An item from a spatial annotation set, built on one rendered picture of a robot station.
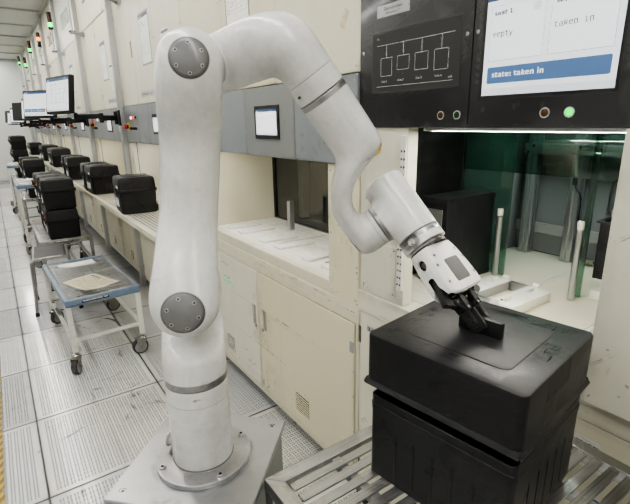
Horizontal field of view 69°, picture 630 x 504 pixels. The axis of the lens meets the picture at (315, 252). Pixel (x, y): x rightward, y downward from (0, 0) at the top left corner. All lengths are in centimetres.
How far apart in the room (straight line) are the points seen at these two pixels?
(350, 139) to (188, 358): 49
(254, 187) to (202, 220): 199
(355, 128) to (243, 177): 196
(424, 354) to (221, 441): 44
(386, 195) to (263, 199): 198
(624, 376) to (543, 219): 118
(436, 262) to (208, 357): 45
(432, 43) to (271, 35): 57
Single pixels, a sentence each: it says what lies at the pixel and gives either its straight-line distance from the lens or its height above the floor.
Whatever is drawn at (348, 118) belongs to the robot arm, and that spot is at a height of 143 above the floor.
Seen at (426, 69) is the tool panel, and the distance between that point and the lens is 128.
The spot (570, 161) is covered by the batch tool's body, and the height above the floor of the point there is 129.
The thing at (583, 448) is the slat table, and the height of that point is 76.
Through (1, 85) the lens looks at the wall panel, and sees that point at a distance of 1430.
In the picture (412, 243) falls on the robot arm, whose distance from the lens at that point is 84.
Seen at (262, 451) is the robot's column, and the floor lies 76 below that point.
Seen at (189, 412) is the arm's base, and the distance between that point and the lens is 93.
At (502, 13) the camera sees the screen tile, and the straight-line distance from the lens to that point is 116.
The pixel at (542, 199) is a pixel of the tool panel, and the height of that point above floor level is 109.
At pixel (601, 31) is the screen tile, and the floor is 157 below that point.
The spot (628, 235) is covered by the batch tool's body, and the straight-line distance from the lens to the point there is 97.
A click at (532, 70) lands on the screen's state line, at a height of 151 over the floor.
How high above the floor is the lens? 142
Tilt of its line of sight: 16 degrees down
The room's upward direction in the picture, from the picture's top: 1 degrees counter-clockwise
